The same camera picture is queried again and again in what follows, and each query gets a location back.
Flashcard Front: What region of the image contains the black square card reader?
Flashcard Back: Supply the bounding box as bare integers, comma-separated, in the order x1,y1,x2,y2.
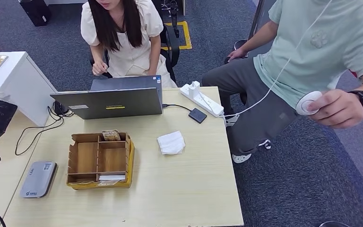
188,107,208,124

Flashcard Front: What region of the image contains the hotel room key card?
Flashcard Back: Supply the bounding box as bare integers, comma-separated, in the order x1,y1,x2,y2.
101,130,122,142

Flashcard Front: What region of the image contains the person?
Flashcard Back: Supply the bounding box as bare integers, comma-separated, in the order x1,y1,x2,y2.
80,0,178,89
201,0,363,165

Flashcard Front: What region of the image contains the person's right hand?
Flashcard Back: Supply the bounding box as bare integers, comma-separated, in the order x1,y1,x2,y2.
227,47,249,61
92,60,109,77

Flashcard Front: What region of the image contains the person's hand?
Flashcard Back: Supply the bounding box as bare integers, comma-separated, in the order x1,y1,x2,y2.
92,60,109,77
306,88,357,130
227,47,249,61

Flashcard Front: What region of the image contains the white card stack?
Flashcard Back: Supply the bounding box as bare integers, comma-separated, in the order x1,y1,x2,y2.
98,174,127,182

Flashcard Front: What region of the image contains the printed card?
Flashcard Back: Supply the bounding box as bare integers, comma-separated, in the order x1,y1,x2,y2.
95,180,121,187

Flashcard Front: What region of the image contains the person's left hand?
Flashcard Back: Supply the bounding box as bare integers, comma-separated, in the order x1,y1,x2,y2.
306,88,357,130

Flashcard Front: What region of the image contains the grey ID reader box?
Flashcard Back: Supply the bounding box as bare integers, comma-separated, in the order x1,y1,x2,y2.
19,161,58,199

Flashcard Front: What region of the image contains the white power strip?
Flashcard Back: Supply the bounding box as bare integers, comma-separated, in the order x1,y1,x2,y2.
179,80,225,118

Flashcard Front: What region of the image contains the white charger plug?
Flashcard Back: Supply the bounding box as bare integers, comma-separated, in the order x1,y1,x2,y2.
189,80,201,96

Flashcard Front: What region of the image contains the white tissue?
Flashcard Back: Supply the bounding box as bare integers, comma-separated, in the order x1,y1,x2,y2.
156,131,186,156

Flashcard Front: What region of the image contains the white shoe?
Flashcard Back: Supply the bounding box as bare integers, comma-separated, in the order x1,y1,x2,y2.
225,113,241,128
231,153,253,165

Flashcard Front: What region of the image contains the grey laptop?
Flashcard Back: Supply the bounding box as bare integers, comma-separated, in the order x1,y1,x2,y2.
50,74,164,121

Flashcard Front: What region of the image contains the small white caster wheel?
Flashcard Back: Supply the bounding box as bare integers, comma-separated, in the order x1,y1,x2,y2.
258,139,273,150

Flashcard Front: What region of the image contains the black stand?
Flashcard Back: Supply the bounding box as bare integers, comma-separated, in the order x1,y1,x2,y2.
160,0,186,39

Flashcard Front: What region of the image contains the wooden organiser box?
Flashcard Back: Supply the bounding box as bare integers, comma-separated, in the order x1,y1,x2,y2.
66,131,136,191

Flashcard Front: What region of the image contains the black mouse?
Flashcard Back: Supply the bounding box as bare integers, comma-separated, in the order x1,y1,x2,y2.
53,100,70,116

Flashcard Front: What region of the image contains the white round controller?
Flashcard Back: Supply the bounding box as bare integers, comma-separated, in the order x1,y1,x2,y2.
295,91,323,116

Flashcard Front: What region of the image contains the dark grey panel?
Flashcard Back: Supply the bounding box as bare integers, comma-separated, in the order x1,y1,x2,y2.
248,0,277,59

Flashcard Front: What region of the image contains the white cabinet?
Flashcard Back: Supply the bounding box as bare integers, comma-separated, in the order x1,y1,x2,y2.
0,51,59,127

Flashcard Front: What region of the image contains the black case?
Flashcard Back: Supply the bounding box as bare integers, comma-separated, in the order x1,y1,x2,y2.
18,0,52,27

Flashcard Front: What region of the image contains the chrome round base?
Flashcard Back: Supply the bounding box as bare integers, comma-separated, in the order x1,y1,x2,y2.
318,220,353,227

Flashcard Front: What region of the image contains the black reader cable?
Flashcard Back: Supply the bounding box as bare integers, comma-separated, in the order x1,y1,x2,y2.
162,103,193,114

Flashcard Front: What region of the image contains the white cable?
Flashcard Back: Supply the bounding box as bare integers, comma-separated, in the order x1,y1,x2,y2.
218,0,334,119

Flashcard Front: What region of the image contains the black mouse cable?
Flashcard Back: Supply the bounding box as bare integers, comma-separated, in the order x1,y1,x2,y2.
14,105,76,157

